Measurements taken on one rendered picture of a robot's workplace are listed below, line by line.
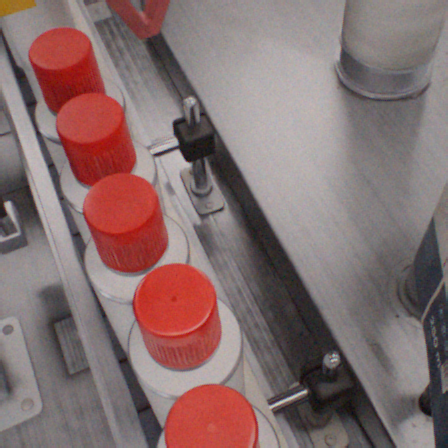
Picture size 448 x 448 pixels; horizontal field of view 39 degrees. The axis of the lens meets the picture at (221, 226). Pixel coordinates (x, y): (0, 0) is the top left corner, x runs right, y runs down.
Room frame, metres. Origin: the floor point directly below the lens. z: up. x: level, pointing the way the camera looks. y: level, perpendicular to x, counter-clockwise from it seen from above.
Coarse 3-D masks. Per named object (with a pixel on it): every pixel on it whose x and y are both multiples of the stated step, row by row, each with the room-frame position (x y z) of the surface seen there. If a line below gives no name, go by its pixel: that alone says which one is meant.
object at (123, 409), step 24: (0, 48) 0.40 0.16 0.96; (0, 72) 0.38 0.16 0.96; (24, 120) 0.32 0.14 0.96; (24, 144) 0.30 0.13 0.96; (48, 168) 0.28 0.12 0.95; (48, 192) 0.26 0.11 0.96; (48, 216) 0.24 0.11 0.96; (72, 240) 0.22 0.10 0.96; (72, 264) 0.20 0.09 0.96; (72, 288) 0.18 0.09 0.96; (96, 312) 0.17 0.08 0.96; (96, 336) 0.15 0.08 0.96; (96, 360) 0.14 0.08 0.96; (120, 384) 0.12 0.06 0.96; (120, 408) 0.11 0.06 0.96; (120, 432) 0.09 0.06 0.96
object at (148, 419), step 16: (0, 32) 0.52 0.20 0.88; (32, 96) 0.43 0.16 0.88; (32, 112) 0.41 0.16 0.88; (48, 160) 0.35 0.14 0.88; (64, 208) 0.30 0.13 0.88; (80, 240) 0.27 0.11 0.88; (80, 256) 0.25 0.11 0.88; (112, 336) 0.18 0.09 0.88; (128, 368) 0.16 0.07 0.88; (128, 384) 0.15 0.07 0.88; (144, 400) 0.14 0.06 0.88; (144, 416) 0.12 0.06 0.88; (144, 432) 0.11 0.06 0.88
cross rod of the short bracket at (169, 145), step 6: (168, 138) 0.34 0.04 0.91; (174, 138) 0.34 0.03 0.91; (156, 144) 0.33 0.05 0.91; (162, 144) 0.33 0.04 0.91; (168, 144) 0.33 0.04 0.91; (174, 144) 0.33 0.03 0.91; (150, 150) 0.33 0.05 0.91; (156, 150) 0.33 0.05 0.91; (162, 150) 0.33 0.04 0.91; (168, 150) 0.33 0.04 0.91; (174, 150) 0.33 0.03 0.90; (156, 156) 0.33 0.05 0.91
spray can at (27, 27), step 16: (48, 0) 0.39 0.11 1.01; (64, 0) 0.41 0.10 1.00; (16, 16) 0.39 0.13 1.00; (32, 16) 0.39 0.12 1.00; (48, 16) 0.39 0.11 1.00; (64, 16) 0.40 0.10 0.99; (16, 32) 0.39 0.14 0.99; (32, 32) 0.39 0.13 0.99; (16, 48) 0.40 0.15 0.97; (32, 80) 0.39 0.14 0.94
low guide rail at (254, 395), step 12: (72, 0) 0.52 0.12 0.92; (72, 12) 0.50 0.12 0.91; (84, 24) 0.48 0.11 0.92; (96, 48) 0.45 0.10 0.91; (96, 60) 0.43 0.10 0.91; (108, 72) 0.41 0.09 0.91; (132, 120) 0.36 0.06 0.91; (168, 204) 0.27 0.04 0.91; (192, 252) 0.23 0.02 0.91; (192, 264) 0.22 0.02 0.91; (252, 372) 0.14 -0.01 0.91; (252, 384) 0.13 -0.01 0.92; (252, 396) 0.12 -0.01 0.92; (264, 396) 0.12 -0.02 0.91; (264, 408) 0.11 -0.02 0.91; (276, 432) 0.10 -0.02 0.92
